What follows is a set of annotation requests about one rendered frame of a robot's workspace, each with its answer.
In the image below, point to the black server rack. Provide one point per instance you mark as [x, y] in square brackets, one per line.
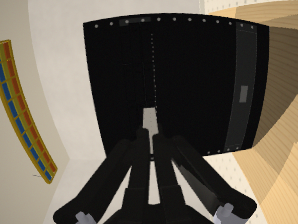
[210, 77]

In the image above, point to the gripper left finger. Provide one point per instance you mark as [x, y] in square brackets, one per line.
[89, 206]

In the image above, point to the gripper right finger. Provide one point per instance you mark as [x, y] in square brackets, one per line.
[224, 203]

